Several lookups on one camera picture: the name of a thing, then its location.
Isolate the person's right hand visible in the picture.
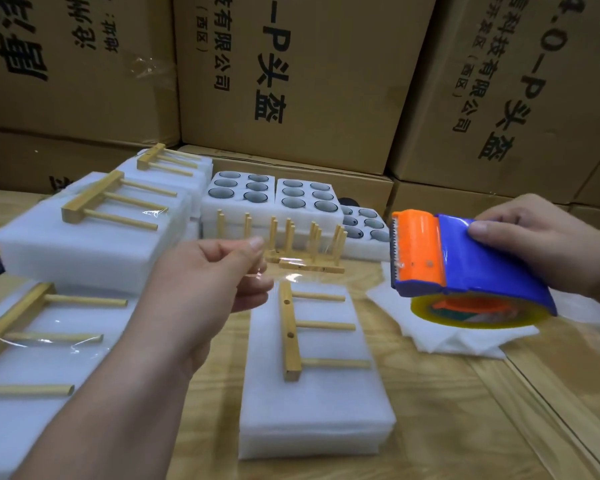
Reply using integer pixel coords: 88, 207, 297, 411
467, 193, 600, 301

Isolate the person's left hand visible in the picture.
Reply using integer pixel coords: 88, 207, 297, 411
130, 235, 274, 376

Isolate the orange and blue tape dispenser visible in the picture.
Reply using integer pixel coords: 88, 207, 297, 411
391, 209, 558, 329

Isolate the stack of white foam trays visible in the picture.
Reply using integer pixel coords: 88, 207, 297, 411
200, 171, 393, 264

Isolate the wooden rack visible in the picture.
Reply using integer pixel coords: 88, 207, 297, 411
0, 283, 129, 398
136, 143, 206, 178
62, 169, 178, 232
279, 281, 373, 383

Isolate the row of wooden peg racks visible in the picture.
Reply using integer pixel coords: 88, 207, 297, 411
215, 211, 349, 274

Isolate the pile of white foam sheets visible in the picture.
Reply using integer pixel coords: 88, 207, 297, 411
367, 259, 541, 359

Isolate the person's left forearm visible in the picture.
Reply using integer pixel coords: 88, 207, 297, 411
15, 345, 206, 480

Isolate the stack of brown cardboard boxes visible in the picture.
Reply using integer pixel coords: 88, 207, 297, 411
0, 0, 600, 236

